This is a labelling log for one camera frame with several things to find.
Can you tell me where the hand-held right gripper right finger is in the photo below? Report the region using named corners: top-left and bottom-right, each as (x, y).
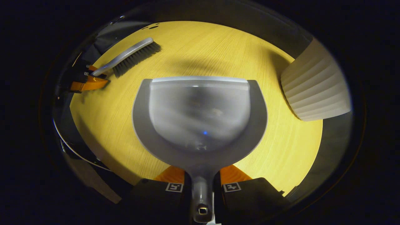
top-left (214, 165), bottom-right (289, 223)

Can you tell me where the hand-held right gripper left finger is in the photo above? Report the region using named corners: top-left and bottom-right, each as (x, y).
top-left (130, 166), bottom-right (192, 223)

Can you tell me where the small grey broom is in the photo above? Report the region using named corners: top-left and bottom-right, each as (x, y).
top-left (91, 37), bottom-right (162, 78)

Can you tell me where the grey plastic dustpan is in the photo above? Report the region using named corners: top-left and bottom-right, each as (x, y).
top-left (132, 76), bottom-right (268, 223)

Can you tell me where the white ribbed garbage bin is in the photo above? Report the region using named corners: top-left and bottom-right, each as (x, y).
top-left (280, 37), bottom-right (352, 122)

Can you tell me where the round yellow wooden desktop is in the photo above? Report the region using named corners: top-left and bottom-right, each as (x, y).
top-left (69, 21), bottom-right (324, 197)

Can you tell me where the thin white cable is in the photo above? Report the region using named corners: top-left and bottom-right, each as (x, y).
top-left (52, 119), bottom-right (111, 172)

